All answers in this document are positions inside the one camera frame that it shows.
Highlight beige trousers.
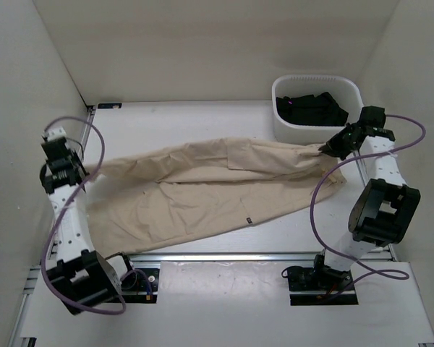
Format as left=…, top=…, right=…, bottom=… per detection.
left=88, top=137, right=346, bottom=256

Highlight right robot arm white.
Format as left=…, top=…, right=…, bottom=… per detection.
left=310, top=106, right=421, bottom=289

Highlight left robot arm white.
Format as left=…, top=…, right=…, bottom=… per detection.
left=40, top=129, right=137, bottom=315

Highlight black trousers in basket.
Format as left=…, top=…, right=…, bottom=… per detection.
left=276, top=92, right=349, bottom=127

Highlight white plastic basket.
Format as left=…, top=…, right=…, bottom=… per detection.
left=271, top=74, right=365, bottom=142

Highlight dark corner sticker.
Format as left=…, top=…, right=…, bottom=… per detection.
left=97, top=103, right=122, bottom=109

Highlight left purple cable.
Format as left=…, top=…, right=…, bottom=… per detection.
left=40, top=115, right=153, bottom=315

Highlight purple cable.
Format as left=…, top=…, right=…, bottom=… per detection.
left=309, top=113, right=427, bottom=301
left=40, top=115, right=153, bottom=315

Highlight aluminium front rail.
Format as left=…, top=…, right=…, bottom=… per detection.
left=21, top=252, right=352, bottom=301

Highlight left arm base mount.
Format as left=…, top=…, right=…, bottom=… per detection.
left=122, top=265, right=161, bottom=304

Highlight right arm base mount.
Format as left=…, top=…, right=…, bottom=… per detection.
left=281, top=266, right=359, bottom=307

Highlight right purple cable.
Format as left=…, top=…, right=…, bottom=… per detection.
left=309, top=113, right=427, bottom=301

